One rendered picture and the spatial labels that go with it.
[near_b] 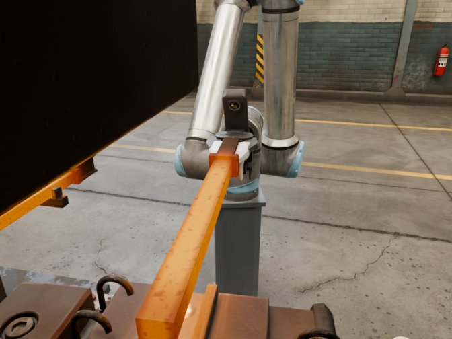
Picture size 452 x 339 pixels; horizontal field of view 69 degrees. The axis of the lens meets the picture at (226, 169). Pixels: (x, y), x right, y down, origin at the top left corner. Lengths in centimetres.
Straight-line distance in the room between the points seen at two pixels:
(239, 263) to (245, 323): 120
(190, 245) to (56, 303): 16
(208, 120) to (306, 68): 643
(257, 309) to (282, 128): 93
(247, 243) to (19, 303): 115
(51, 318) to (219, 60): 77
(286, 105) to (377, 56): 620
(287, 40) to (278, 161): 43
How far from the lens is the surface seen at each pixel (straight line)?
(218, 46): 100
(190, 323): 34
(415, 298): 204
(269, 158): 127
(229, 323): 33
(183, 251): 31
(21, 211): 71
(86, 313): 32
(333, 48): 726
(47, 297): 42
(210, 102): 93
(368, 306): 190
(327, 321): 41
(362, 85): 735
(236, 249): 149
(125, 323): 34
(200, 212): 37
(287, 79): 115
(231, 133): 65
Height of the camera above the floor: 123
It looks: 22 degrees down
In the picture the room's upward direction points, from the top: straight up
